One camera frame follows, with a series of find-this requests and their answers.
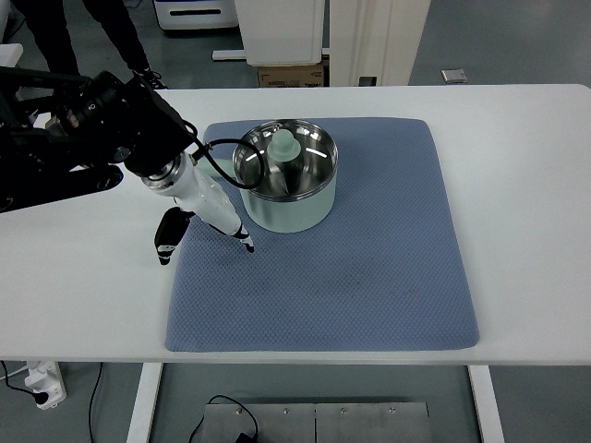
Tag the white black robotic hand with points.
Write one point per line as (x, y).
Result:
(195, 194)

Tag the green pot with glass lid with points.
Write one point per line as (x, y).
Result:
(297, 162)

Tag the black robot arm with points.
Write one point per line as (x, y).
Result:
(65, 136)

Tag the cardboard box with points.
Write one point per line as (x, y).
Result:
(310, 76)

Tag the white cabinet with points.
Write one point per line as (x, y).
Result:
(281, 33)

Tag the white appliance unit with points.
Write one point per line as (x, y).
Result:
(195, 15)

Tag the blue quilted mat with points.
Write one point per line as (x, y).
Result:
(381, 273)

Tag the person in black trousers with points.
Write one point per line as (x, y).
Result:
(108, 22)

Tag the white power strip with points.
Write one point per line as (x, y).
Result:
(46, 383)

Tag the small grey floor plate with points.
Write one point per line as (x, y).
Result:
(454, 76)

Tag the metal base plate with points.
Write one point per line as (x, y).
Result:
(318, 422)

